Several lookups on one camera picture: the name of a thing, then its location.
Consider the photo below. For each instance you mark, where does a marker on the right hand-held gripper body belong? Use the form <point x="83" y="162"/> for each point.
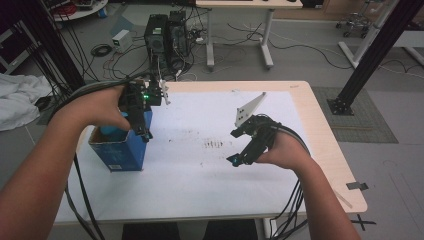
<point x="263" y="133"/>

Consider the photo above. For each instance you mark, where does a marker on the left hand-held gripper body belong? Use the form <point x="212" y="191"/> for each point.
<point x="136" y="100"/>

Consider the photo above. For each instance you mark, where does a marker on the blue cardboard box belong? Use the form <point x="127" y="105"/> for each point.
<point x="123" y="155"/>

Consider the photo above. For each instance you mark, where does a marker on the person's right hand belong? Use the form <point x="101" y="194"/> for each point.
<point x="286" y="151"/>

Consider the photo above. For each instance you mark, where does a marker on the person's left hand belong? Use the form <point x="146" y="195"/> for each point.
<point x="93" y="108"/>

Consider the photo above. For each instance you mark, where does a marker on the white table mat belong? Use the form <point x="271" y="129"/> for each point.
<point x="193" y="186"/>

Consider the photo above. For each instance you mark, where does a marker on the small white equipment box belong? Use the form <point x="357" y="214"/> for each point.
<point x="121" y="40"/>

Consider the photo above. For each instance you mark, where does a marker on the black computer tower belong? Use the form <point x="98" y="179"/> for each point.
<point x="177" y="36"/>
<point x="156" y="40"/>

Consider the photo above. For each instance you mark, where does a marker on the gray floor mat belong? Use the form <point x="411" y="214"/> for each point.
<point x="363" y="120"/>

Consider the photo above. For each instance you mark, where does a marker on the round white table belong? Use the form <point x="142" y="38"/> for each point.
<point x="83" y="11"/>

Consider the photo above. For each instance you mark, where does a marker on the gray tape strip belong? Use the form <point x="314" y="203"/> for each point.
<point x="357" y="186"/>

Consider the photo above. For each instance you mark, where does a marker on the white cloth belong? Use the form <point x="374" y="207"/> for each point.
<point x="20" y="100"/>

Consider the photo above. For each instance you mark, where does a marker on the white desk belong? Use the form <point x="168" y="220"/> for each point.
<point x="246" y="4"/>

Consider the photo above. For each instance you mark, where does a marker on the black tape cross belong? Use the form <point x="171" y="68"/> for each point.
<point x="362" y="222"/>

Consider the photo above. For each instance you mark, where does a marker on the white metal stand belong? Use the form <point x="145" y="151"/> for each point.
<point x="363" y="43"/>

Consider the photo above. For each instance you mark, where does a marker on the wheeled stool base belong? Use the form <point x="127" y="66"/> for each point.
<point x="355" y="23"/>

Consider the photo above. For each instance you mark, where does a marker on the black metal post with base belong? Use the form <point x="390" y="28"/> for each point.
<point x="376" y="53"/>

